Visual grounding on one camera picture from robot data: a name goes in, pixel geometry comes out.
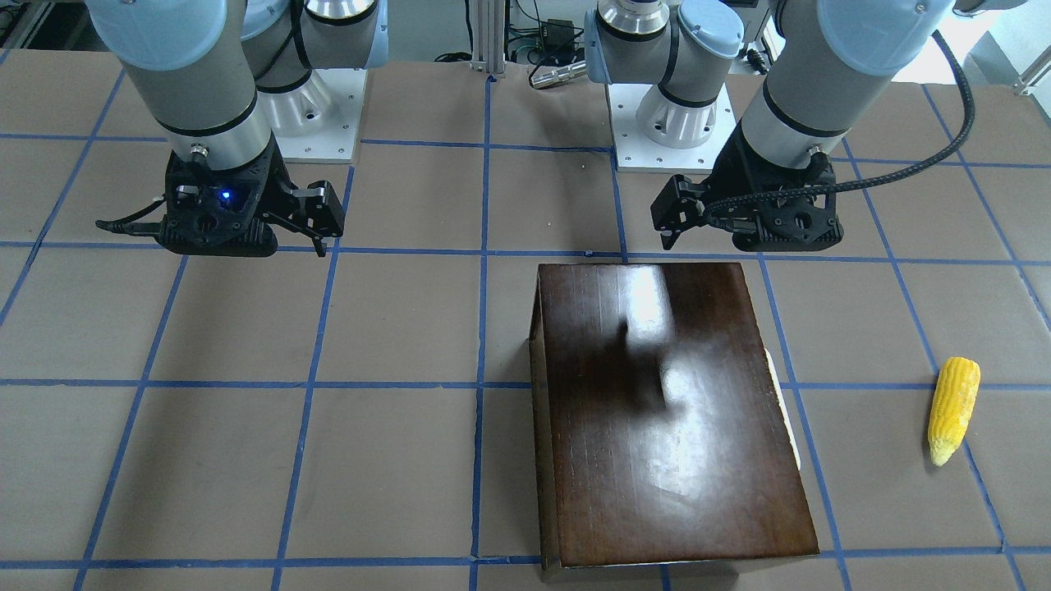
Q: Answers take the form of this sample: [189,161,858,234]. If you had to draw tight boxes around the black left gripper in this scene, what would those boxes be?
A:
[652,127,843,252]

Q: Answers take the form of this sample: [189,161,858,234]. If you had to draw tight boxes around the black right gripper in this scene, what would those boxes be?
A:
[154,138,345,258]

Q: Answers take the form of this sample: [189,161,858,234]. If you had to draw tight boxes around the dark wooden drawer box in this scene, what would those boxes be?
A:
[528,262,819,579]

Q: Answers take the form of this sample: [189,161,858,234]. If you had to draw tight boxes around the yellow corn cob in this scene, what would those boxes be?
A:
[927,356,982,467]

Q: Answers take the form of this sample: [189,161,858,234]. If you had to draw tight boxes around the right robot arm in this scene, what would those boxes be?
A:
[86,1,389,258]

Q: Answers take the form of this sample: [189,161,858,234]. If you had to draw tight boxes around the silver cylindrical tool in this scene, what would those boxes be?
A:
[529,61,588,90]

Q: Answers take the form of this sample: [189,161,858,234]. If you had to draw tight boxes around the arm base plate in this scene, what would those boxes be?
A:
[257,70,368,164]
[607,84,737,174]

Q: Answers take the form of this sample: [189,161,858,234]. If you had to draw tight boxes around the black braided cable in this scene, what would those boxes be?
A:
[702,30,975,231]

